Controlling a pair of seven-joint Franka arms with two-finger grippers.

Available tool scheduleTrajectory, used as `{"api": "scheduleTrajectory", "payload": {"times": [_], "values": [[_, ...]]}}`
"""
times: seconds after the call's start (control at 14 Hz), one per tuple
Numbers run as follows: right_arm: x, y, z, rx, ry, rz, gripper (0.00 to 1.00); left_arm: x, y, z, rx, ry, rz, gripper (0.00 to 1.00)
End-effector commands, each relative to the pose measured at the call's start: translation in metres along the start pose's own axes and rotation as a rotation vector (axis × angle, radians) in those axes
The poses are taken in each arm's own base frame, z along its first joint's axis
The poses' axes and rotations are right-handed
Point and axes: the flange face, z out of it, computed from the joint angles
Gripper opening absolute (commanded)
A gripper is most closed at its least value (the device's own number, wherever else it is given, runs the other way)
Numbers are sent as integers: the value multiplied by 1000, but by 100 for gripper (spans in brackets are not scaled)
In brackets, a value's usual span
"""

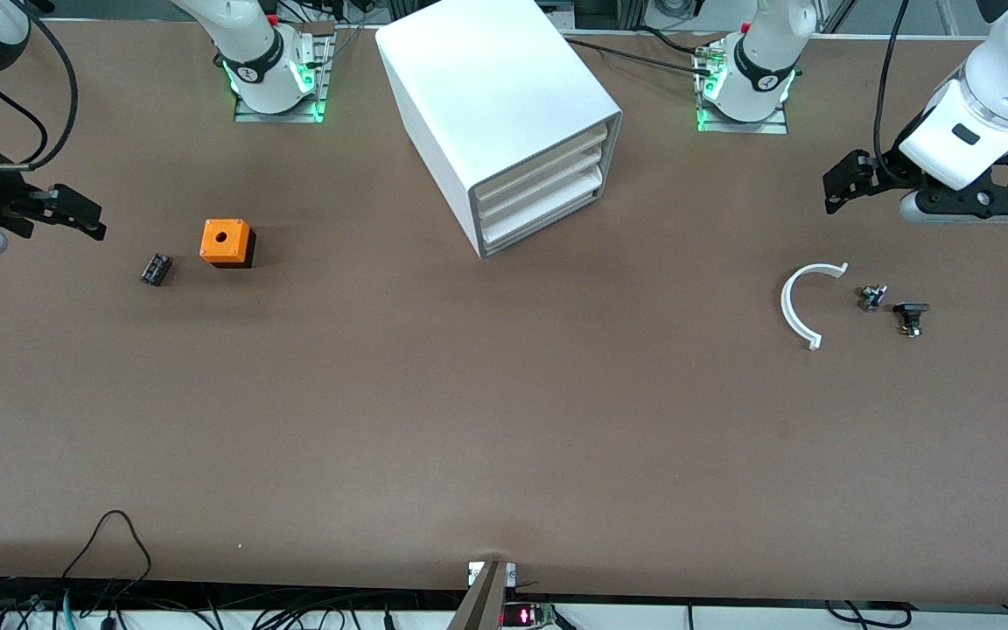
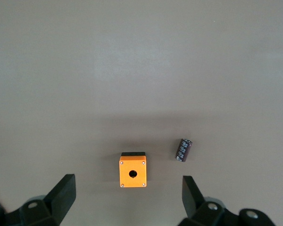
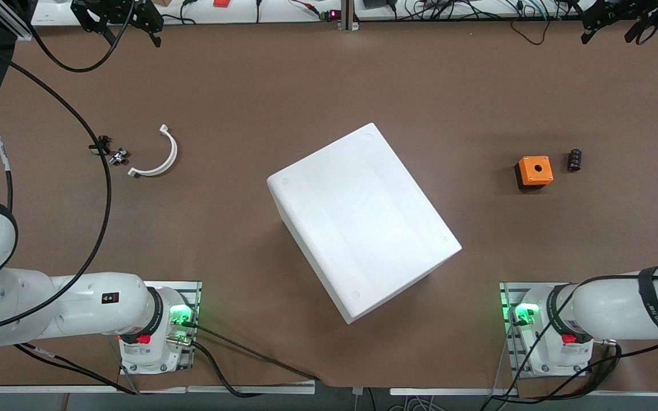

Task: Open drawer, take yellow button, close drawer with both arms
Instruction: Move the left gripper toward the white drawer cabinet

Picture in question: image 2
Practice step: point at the dark purple cylindrical capacitor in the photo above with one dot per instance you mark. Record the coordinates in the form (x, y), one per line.
(183, 150)

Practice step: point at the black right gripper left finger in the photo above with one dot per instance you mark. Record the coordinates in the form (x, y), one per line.
(61, 195)

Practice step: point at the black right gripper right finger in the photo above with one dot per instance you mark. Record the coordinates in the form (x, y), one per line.
(191, 197)

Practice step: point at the orange box with round hole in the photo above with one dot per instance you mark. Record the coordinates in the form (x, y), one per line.
(136, 166)

